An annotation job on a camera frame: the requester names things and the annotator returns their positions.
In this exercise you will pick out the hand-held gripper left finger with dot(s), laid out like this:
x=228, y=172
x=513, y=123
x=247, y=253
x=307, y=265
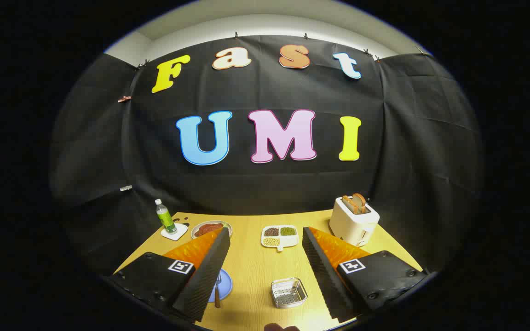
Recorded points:
x=205, y=276

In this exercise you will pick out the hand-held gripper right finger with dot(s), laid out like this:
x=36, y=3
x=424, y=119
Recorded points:
x=325, y=276

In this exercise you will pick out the blue round plate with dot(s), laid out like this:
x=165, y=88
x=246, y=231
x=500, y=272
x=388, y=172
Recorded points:
x=226, y=285

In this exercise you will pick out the perforated metal basket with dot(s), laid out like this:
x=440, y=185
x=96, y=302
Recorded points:
x=288, y=294

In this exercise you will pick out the plate of meat and vegetables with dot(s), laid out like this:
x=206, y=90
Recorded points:
x=205, y=228

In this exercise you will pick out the white square coaster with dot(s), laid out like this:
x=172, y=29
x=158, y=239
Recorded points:
x=181, y=231

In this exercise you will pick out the white toaster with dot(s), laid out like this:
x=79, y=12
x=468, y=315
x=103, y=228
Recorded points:
x=352, y=225

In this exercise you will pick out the white divided dish of beans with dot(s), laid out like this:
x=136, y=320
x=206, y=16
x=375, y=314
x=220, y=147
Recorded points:
x=279, y=237

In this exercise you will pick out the green label water bottle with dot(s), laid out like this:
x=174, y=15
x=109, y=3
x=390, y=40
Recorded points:
x=166, y=220

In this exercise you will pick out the brown toast slice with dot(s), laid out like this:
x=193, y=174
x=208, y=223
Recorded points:
x=348, y=203
x=360, y=201

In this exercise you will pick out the silver cloth clip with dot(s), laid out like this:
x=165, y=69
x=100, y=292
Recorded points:
x=126, y=188

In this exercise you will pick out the copper cloth clip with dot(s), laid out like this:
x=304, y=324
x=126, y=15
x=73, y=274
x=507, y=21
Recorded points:
x=124, y=99

